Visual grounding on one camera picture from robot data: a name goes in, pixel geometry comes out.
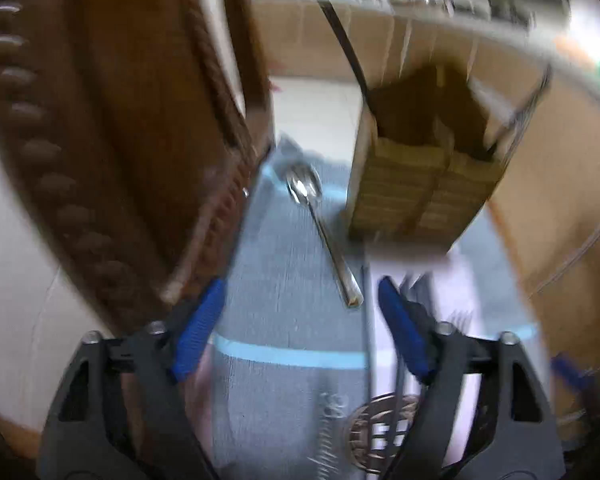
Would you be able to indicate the metal slotted skimmer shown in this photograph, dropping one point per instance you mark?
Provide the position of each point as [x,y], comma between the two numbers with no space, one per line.
[367,340]

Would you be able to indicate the silver spoon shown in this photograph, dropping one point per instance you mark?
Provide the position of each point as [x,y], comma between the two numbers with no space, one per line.
[305,185]

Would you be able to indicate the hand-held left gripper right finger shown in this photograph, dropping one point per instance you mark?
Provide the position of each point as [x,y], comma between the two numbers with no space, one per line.
[405,332]

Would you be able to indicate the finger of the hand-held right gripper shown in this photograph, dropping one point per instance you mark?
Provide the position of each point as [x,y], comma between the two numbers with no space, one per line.
[572,372]

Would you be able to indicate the silver metal utensil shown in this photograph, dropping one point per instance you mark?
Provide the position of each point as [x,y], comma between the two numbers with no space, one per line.
[525,105]

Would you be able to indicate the white cloth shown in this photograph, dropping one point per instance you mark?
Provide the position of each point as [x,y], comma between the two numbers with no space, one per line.
[455,280]

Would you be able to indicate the metal fork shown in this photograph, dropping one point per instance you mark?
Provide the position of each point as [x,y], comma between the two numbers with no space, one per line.
[461,318]

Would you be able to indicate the metal coil whisk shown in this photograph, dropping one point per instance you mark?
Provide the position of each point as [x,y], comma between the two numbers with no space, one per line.
[332,410]

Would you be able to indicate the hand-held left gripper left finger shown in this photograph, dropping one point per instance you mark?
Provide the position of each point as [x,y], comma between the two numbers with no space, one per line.
[199,332]

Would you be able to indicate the black chopsticks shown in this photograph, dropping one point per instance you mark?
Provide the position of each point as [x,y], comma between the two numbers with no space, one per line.
[347,55]

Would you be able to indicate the beige cabinet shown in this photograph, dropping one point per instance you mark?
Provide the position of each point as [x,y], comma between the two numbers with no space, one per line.
[300,40]

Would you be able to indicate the cardboard box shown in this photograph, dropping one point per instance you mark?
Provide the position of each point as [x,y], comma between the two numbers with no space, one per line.
[555,210]

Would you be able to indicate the carved wooden chair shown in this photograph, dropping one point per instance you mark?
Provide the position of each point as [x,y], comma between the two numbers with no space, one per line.
[130,110]

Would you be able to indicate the bamboo utensil holder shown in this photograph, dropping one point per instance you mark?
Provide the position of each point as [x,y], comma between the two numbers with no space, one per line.
[405,195]

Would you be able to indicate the grey cloth with blue stripes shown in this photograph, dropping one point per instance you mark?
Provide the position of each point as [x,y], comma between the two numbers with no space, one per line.
[280,270]

